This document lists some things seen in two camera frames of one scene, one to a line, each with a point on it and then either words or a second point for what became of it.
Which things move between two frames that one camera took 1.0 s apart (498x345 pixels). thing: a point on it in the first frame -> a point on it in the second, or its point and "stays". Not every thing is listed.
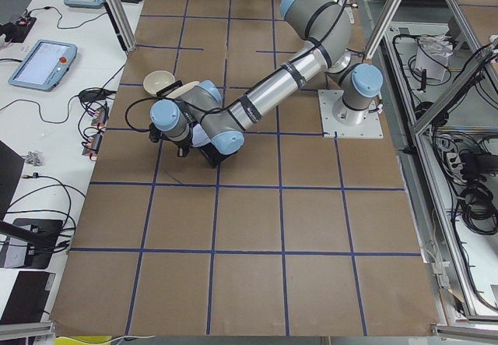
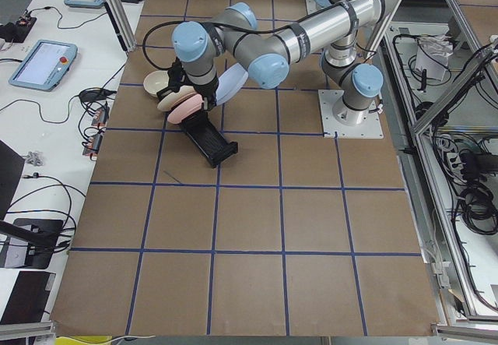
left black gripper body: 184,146 -> 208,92
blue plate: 198,136 -> 230,82
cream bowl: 153,81 stays
